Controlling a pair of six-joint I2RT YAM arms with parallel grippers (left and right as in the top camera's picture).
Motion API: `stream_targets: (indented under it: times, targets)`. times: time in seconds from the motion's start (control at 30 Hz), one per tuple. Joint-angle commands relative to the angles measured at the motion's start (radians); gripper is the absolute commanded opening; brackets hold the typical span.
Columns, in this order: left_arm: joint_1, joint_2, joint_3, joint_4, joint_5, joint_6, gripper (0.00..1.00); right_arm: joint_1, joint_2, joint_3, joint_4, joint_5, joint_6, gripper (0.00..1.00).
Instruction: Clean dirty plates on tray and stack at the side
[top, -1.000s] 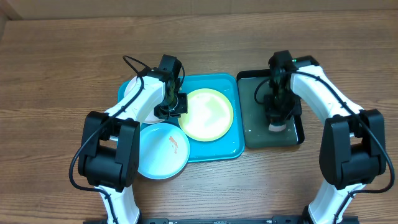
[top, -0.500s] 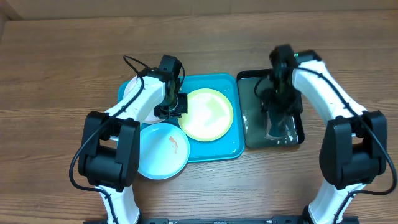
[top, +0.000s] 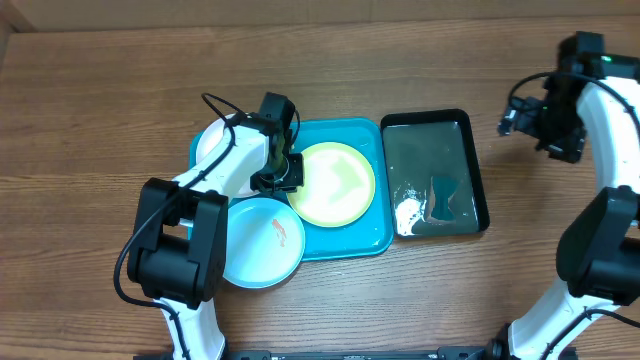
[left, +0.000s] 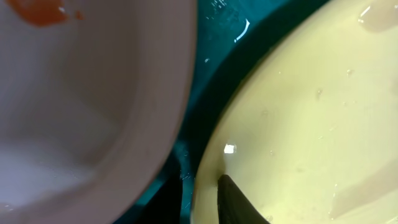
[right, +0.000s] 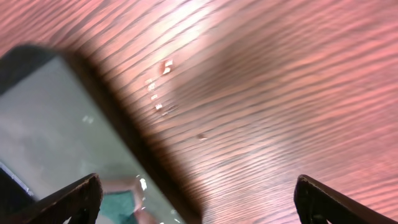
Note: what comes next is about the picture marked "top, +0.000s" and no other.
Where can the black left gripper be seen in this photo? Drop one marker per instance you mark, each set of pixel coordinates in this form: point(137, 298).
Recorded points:
point(295, 178)

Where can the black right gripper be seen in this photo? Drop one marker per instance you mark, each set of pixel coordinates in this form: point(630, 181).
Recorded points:
point(523, 118)

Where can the yellow plate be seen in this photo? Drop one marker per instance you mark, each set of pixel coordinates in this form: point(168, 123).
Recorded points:
point(339, 185)

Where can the white plate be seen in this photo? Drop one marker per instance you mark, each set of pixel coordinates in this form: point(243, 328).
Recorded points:
point(215, 140)

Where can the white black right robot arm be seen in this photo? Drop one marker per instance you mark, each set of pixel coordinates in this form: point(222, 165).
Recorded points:
point(591, 97)

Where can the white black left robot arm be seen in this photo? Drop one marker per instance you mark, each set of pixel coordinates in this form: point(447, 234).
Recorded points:
point(175, 258)

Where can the teal plastic serving tray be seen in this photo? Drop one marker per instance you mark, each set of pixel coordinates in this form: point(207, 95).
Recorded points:
point(373, 232)

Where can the black water-filled tray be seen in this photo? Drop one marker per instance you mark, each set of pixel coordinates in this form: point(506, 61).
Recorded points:
point(420, 145)

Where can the light blue plate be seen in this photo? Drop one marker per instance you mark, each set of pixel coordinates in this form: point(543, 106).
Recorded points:
point(265, 243)

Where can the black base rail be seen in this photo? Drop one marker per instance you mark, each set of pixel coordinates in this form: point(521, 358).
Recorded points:
point(350, 355)

